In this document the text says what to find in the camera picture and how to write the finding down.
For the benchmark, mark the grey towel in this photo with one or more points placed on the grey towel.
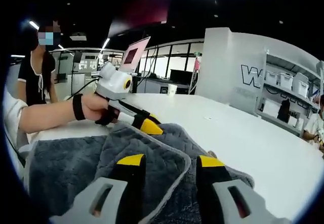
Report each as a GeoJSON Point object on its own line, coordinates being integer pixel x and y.
{"type": "Point", "coordinates": [76, 163]}

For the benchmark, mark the open laptop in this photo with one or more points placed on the open laptop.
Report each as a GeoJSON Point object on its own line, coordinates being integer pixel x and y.
{"type": "Point", "coordinates": [134, 54]}

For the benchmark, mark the person's left hand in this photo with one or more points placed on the person's left hand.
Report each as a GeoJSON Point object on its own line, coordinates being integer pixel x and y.
{"type": "Point", "coordinates": [93, 107]}

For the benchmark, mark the white paper cup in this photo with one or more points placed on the white paper cup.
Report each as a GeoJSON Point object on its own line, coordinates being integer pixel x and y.
{"type": "Point", "coordinates": [172, 89]}

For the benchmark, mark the short ceiling light strip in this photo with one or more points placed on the short ceiling light strip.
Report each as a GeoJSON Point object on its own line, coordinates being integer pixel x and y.
{"type": "Point", "coordinates": [34, 25]}
{"type": "Point", "coordinates": [105, 43]}

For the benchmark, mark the black monitor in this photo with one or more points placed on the black monitor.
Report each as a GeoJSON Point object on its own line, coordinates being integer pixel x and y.
{"type": "Point", "coordinates": [181, 76]}

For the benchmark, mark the ceiling air vent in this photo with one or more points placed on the ceiling air vent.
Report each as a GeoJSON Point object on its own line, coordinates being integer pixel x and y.
{"type": "Point", "coordinates": [78, 37]}

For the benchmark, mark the pink cloth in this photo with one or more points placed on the pink cloth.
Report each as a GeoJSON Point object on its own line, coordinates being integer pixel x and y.
{"type": "Point", "coordinates": [197, 64]}

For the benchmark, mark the white carton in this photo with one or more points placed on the white carton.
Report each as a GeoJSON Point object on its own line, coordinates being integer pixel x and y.
{"type": "Point", "coordinates": [269, 107]}

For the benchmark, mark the small white box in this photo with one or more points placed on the small white box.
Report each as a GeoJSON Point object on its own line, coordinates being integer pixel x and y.
{"type": "Point", "coordinates": [293, 121]}

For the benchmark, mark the black bag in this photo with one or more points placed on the black bag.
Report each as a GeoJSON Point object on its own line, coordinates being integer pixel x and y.
{"type": "Point", "coordinates": [283, 110]}

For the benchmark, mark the metal shelf rack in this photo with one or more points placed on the metal shelf rack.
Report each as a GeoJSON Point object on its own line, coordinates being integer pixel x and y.
{"type": "Point", "coordinates": [286, 92]}

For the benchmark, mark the tall white storage box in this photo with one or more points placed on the tall white storage box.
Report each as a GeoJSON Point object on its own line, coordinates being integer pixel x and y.
{"type": "Point", "coordinates": [301, 85]}

